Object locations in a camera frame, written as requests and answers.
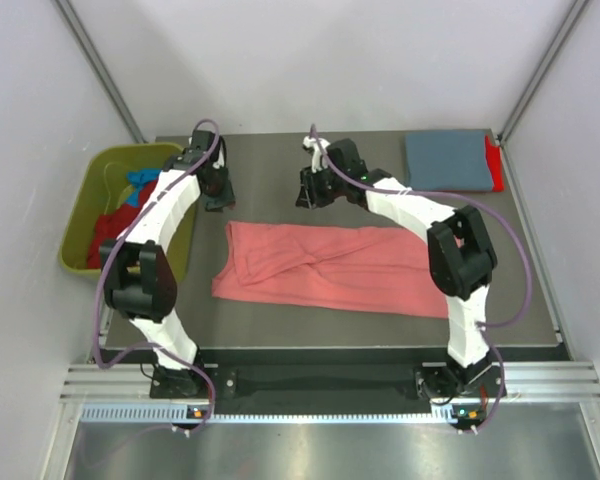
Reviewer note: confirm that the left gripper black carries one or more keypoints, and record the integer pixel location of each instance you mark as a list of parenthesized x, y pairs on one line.
[(226, 199)]

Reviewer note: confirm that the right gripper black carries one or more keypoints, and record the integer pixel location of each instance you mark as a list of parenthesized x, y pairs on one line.
[(309, 197)]

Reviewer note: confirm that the pink t shirt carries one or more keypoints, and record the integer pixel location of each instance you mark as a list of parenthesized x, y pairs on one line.
[(368, 269)]

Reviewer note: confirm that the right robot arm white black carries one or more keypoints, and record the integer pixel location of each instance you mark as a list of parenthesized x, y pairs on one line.
[(460, 255)]

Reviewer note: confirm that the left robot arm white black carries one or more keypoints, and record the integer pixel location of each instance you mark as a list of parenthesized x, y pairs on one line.
[(136, 278)]

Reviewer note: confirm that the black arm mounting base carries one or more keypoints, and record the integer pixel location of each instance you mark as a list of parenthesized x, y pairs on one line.
[(326, 380)]

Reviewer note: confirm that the blue t shirt in bin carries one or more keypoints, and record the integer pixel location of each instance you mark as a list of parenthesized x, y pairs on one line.
[(142, 183)]

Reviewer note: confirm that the olive green plastic bin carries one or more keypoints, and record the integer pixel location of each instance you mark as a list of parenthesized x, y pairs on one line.
[(104, 189)]

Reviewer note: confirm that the dark red t shirt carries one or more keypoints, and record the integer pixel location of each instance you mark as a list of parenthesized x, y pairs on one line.
[(110, 226)]

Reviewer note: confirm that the folded grey-blue t shirt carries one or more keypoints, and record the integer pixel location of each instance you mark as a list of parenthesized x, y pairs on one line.
[(448, 160)]

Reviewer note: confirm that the folded red t shirt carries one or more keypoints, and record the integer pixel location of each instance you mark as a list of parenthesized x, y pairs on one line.
[(494, 164)]

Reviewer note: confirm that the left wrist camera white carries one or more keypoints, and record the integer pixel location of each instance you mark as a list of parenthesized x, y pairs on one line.
[(220, 161)]

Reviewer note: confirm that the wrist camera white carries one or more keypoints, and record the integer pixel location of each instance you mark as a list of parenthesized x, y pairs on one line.
[(315, 147), (220, 161)]

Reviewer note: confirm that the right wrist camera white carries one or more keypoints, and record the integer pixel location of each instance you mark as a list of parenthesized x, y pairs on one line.
[(315, 147)]

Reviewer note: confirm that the left aluminium frame post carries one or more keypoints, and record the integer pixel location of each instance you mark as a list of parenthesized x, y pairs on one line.
[(71, 18)]

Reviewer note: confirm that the aluminium frame post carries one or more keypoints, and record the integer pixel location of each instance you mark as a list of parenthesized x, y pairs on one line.
[(560, 38), (71, 18)]

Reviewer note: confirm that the slotted cable duct rail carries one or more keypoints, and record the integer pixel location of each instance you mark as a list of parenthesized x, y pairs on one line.
[(186, 414)]

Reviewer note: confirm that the right aluminium frame post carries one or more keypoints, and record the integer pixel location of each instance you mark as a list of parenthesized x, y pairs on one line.
[(560, 38)]

